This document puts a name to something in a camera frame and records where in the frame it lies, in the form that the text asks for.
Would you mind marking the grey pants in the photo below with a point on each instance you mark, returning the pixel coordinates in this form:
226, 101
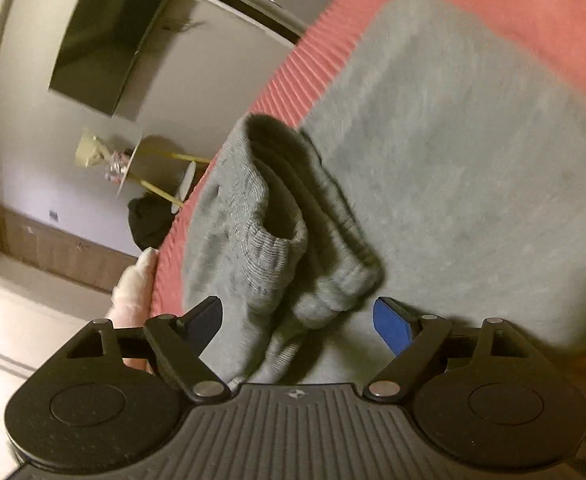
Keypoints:
448, 160

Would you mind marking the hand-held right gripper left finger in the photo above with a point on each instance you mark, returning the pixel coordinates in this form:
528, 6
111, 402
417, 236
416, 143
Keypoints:
207, 316

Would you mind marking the black cloth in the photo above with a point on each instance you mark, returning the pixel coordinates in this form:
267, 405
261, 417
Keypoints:
145, 220

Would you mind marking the pink ornament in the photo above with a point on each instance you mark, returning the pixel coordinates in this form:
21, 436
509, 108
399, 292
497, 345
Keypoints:
116, 167

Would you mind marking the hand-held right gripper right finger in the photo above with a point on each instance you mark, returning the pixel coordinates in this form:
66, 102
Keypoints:
392, 325

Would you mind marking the brown wooden panel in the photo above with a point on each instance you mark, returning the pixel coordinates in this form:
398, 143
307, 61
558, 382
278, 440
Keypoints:
53, 250

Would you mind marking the pink plush pillow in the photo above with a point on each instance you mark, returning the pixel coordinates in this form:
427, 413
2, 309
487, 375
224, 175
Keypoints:
133, 285

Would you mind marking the red ribbed blanket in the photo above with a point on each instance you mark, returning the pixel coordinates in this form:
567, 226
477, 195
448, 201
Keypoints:
523, 10

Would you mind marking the black wall screen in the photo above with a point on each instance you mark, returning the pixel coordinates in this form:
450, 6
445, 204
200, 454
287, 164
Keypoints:
103, 35

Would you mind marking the yellow side table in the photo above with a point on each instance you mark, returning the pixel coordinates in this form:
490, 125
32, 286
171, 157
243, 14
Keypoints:
135, 160

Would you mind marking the cream ornament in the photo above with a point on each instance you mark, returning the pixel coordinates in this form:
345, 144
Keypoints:
89, 152

